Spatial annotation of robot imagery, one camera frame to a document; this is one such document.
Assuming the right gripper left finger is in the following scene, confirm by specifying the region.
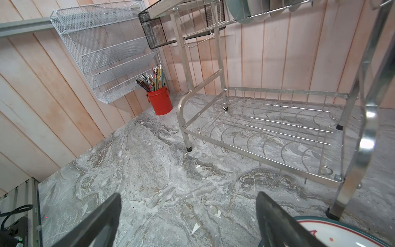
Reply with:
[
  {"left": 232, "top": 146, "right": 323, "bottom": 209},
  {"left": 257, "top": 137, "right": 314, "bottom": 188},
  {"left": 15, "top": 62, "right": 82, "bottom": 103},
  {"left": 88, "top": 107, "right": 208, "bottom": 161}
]
[{"left": 54, "top": 192, "right": 122, "bottom": 247}]

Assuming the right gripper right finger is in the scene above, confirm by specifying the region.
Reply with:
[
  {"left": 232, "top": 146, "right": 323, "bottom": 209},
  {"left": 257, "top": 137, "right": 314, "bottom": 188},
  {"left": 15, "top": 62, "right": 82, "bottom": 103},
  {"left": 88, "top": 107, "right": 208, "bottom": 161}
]
[{"left": 256, "top": 191, "right": 324, "bottom": 247}]

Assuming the orange sunburst plate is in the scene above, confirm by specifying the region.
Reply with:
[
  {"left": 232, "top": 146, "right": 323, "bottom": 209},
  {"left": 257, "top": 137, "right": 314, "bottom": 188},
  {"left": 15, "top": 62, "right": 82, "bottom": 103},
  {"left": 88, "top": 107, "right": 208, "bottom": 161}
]
[{"left": 259, "top": 216, "right": 391, "bottom": 247}]

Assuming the steel dish rack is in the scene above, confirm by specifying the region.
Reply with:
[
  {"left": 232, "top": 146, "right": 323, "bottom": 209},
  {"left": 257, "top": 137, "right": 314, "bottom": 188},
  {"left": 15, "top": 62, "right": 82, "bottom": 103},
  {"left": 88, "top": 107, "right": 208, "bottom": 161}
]
[{"left": 148, "top": 0, "right": 395, "bottom": 220}]

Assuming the pale green glass plate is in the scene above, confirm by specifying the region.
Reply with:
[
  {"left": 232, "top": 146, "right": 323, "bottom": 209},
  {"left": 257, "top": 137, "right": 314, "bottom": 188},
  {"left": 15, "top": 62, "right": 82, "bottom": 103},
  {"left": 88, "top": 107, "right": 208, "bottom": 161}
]
[{"left": 227, "top": 0, "right": 253, "bottom": 24}]

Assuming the red pencil cup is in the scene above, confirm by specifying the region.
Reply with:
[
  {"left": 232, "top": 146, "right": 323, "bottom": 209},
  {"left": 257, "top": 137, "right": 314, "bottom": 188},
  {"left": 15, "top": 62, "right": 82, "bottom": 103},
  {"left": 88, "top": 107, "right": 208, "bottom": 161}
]
[{"left": 147, "top": 86, "right": 173, "bottom": 116}]

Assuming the pencils bundle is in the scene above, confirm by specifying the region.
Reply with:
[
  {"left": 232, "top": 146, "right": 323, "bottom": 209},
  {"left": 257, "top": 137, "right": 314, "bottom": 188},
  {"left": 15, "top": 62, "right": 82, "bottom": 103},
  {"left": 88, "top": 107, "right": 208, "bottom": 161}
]
[{"left": 135, "top": 65, "right": 166, "bottom": 92}]

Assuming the white mesh wall shelf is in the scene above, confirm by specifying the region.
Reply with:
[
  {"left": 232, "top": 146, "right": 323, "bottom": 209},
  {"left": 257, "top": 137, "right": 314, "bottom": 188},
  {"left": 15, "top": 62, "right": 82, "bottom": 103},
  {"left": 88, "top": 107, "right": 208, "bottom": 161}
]
[{"left": 50, "top": 1, "right": 160, "bottom": 104}]

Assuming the black mesh wall basket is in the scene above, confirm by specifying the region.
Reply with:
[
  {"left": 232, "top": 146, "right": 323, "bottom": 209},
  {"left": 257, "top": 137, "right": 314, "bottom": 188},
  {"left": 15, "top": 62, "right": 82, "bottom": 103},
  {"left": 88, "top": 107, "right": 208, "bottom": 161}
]
[{"left": 138, "top": 1, "right": 229, "bottom": 48}]

